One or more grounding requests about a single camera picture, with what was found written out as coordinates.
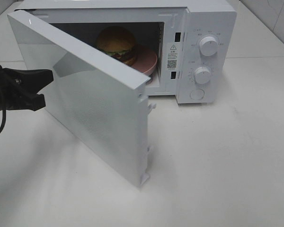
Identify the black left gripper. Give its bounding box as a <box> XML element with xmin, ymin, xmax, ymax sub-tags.
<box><xmin>0</xmin><ymin>65</ymin><xmax>53</xmax><ymax>111</ymax></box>

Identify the white microwave door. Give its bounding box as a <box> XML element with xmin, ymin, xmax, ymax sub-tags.
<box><xmin>8</xmin><ymin>10</ymin><xmax>151</xmax><ymax>187</ymax></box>

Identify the burger with lettuce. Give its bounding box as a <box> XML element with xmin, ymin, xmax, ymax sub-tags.
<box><xmin>96</xmin><ymin>26</ymin><xmax>137</xmax><ymax>66</ymax></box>

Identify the pink round plate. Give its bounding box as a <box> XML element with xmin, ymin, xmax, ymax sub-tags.
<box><xmin>132</xmin><ymin>45</ymin><xmax>158</xmax><ymax>76</ymax></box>

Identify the round white door button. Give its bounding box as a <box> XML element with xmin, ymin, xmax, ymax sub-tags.
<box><xmin>190</xmin><ymin>88</ymin><xmax>205</xmax><ymax>100</ymax></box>

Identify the white warning label sticker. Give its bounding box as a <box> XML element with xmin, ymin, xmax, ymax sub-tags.
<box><xmin>165</xmin><ymin>42</ymin><xmax>181</xmax><ymax>70</ymax></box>

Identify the lower white timer knob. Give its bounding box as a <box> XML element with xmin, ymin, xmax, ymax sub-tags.
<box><xmin>193</xmin><ymin>66</ymin><xmax>212</xmax><ymax>85</ymax></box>

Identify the white microwave oven body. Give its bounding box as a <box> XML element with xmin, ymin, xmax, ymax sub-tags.
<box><xmin>14</xmin><ymin>0</ymin><xmax>237</xmax><ymax>104</ymax></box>

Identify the upper white power knob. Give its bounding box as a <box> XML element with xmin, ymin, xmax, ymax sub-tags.
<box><xmin>198</xmin><ymin>35</ymin><xmax>219</xmax><ymax>57</ymax></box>

